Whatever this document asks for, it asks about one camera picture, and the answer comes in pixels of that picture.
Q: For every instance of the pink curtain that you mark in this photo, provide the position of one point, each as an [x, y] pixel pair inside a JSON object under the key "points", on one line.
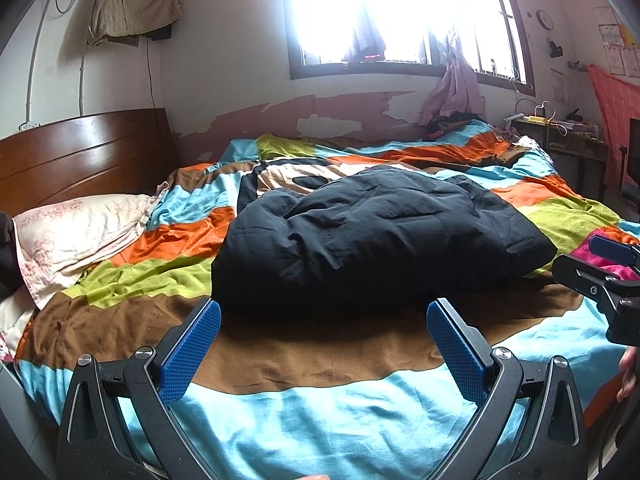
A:
{"points": [[455, 90]]}

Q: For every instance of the round wall clock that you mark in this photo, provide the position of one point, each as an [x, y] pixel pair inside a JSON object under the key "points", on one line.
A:
{"points": [[545, 19]]}

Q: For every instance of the brown wooden headboard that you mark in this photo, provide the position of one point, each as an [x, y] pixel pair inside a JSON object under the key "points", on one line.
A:
{"points": [[75, 155]]}

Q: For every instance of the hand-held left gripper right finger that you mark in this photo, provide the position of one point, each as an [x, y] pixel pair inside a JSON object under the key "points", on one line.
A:
{"points": [[456, 355]]}

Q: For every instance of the black wall box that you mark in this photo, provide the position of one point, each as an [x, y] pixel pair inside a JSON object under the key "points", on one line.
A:
{"points": [[161, 35]]}

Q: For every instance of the colourful patchwork duvet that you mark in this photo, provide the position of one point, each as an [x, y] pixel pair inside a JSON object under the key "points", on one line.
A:
{"points": [[300, 425]]}

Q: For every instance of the person's right hand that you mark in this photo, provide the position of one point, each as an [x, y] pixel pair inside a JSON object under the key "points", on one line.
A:
{"points": [[631, 375]]}

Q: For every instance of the white flowered pillow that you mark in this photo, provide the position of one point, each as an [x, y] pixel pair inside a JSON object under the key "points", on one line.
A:
{"points": [[15, 325]]}

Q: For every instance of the dark clothes pile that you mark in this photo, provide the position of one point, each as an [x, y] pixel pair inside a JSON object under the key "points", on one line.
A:
{"points": [[7, 255]]}

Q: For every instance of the pink floral pillow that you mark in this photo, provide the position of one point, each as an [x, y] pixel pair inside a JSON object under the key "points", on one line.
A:
{"points": [[75, 237]]}

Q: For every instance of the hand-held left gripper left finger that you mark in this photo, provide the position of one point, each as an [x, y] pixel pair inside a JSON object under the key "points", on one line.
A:
{"points": [[192, 350]]}

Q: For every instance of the white wall pipe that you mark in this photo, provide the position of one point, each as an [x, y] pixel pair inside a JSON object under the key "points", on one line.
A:
{"points": [[34, 75], [82, 85]]}

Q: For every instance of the yellow power strip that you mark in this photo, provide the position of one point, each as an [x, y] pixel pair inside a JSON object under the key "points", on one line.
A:
{"points": [[534, 119]]}

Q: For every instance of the dark clothes heap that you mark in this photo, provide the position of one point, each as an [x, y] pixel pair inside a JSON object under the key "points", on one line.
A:
{"points": [[460, 122]]}

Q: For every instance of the dark framed window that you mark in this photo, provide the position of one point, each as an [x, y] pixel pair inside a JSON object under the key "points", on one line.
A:
{"points": [[360, 67]]}

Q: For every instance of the black chair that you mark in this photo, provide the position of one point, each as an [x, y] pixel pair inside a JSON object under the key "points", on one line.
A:
{"points": [[631, 155]]}

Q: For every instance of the wall paper sheets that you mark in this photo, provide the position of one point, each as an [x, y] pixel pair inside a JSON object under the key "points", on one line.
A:
{"points": [[617, 40]]}

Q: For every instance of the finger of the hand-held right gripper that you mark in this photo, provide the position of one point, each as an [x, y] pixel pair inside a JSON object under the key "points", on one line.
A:
{"points": [[575, 269], [612, 249]]}

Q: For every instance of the beige hanging cloth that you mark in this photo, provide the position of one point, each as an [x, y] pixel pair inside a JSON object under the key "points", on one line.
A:
{"points": [[135, 5]]}

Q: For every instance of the black wall sticker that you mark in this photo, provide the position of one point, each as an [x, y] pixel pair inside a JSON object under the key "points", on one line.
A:
{"points": [[555, 49]]}

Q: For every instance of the black padded jacket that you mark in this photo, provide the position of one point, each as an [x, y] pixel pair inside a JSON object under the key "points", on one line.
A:
{"points": [[375, 230]]}

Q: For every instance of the white wall calendar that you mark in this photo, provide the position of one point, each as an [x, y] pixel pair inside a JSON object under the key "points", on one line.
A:
{"points": [[559, 86]]}

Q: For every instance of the cluttered dark desk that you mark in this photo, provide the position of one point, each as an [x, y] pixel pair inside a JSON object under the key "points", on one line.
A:
{"points": [[575, 145]]}

